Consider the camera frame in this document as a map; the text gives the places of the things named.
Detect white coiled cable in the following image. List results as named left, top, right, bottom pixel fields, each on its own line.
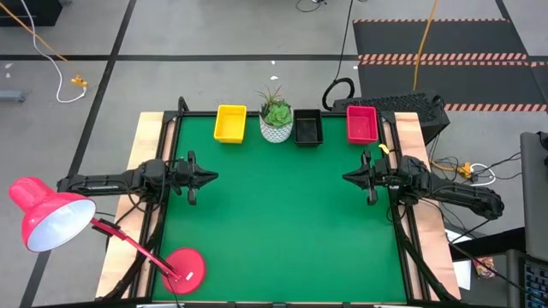
left=469, top=163, right=497, bottom=187

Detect black cabinet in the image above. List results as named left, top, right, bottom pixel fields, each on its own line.
left=0, top=0, right=63, bottom=28

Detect black plastic slotted basket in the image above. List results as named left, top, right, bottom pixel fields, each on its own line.
left=293, top=108, right=325, bottom=147

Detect black floor mat orange stripes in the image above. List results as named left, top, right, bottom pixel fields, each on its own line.
left=351, top=17, right=548, bottom=113

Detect succulent in patterned white pot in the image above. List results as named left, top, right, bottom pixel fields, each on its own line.
left=255, top=84, right=295, bottom=145

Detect grey floor box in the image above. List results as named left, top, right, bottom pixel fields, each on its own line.
left=0, top=88, right=27, bottom=104

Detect long yellow hanging cable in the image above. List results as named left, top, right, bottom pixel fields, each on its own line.
left=412, top=0, right=440, bottom=92

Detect white floor cable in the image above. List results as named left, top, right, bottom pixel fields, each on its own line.
left=19, top=0, right=89, bottom=104

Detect wooden table side board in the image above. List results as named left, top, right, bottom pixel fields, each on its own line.
left=384, top=111, right=462, bottom=301
left=94, top=111, right=177, bottom=299

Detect yellow floor cable with plug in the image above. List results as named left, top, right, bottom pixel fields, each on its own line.
left=0, top=2, right=89, bottom=88

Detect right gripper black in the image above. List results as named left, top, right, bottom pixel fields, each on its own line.
left=342, top=150, right=402, bottom=206

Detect white paper sheet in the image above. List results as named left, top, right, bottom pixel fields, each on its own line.
left=452, top=258, right=473, bottom=292

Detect red plastic basket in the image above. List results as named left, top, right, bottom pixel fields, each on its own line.
left=346, top=105, right=379, bottom=145

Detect black table frame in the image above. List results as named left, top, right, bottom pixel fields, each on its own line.
left=96, top=96, right=462, bottom=308

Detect grey laptop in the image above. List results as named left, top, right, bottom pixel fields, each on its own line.
left=520, top=131, right=548, bottom=263

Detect backlit keyboard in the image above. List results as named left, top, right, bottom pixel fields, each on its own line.
left=522, top=259, right=548, bottom=308

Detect long black hanging cable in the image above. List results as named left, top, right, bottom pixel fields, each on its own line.
left=321, top=0, right=357, bottom=112

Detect red desk lamp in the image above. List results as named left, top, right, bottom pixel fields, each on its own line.
left=8, top=176, right=207, bottom=296

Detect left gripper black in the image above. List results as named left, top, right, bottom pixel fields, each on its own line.
left=173, top=150, right=220, bottom=206

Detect yellow plastic slotted basket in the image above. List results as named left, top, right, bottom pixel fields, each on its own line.
left=213, top=104, right=248, bottom=145

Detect colourful printed packet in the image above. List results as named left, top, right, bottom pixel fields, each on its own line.
left=472, top=255, right=497, bottom=280

